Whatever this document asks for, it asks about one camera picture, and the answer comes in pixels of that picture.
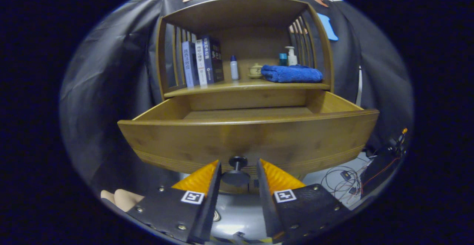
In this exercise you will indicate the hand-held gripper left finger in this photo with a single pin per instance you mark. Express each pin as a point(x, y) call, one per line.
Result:
point(209, 208)

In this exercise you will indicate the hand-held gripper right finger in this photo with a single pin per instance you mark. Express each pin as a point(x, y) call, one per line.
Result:
point(267, 208)

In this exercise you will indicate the black round drawer knob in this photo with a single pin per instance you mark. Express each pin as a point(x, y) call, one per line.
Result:
point(238, 161)

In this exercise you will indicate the wooden drawer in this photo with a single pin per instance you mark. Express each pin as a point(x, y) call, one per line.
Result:
point(222, 141)

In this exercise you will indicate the wooden countertop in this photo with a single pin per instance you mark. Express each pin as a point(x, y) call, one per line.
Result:
point(237, 85)

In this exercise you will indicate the wooden cabinet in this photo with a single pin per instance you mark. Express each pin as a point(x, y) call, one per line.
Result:
point(251, 45)

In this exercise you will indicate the black device with orange tip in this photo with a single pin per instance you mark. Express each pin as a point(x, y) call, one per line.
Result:
point(385, 163)

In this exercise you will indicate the blue folded towel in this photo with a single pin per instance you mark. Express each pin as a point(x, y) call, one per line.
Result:
point(292, 74)

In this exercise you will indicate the beige lidded teacup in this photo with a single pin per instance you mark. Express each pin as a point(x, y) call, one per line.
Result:
point(255, 70)

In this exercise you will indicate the white bottle with blue cap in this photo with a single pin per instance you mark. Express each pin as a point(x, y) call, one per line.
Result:
point(234, 70)

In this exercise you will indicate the light blue book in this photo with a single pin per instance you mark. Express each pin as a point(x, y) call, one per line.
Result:
point(189, 65)

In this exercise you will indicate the white book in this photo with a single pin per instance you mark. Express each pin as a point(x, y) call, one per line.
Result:
point(201, 63)

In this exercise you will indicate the dark navy book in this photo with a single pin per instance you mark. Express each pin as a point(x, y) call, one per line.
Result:
point(215, 59)

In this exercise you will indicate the teal bottle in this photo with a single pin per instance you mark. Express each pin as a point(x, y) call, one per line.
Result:
point(283, 59)

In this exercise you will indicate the white pump bottle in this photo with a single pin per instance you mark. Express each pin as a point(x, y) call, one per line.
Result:
point(292, 59)

